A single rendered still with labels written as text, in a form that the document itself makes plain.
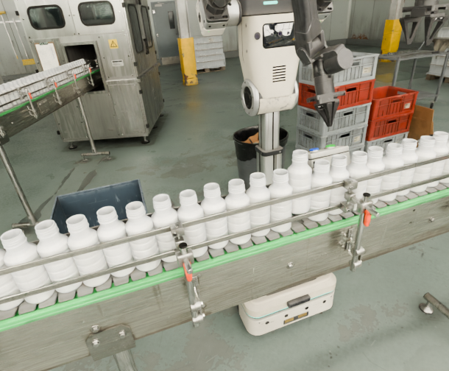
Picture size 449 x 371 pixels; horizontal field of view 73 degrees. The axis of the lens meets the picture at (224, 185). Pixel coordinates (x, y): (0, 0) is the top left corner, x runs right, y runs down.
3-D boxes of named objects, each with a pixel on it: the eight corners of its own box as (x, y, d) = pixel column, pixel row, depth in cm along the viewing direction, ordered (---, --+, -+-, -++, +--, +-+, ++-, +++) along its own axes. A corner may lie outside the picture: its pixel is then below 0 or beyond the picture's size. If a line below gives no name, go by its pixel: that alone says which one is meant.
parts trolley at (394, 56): (386, 119, 454) (400, 46, 406) (360, 110, 500) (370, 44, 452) (439, 108, 482) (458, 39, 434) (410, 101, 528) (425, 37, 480)
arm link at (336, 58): (313, 34, 94) (294, 51, 92) (340, 19, 83) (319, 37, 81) (332, 68, 97) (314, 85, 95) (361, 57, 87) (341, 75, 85)
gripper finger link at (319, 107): (349, 123, 95) (345, 92, 93) (329, 126, 93) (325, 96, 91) (335, 124, 101) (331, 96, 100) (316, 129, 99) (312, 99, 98)
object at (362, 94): (324, 113, 278) (327, 88, 267) (296, 104, 311) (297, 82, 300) (372, 101, 300) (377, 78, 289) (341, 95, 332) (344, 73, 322)
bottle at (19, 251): (55, 299, 65) (25, 238, 57) (23, 309, 63) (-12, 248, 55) (57, 280, 70) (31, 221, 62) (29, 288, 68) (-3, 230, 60)
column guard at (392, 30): (386, 62, 888) (394, 19, 835) (377, 61, 921) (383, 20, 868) (397, 61, 898) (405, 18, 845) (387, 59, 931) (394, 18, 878)
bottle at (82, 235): (86, 293, 66) (62, 232, 58) (81, 276, 71) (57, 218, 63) (114, 280, 69) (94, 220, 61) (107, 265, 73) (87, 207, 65)
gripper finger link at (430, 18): (421, 43, 92) (428, 7, 87) (443, 44, 86) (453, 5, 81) (403, 46, 90) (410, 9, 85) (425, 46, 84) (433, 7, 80)
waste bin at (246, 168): (248, 219, 256) (245, 148, 225) (229, 194, 294) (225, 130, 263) (295, 206, 268) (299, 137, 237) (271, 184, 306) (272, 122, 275)
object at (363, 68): (327, 88, 267) (329, 62, 256) (297, 82, 299) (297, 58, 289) (376, 79, 289) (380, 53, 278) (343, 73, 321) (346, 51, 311)
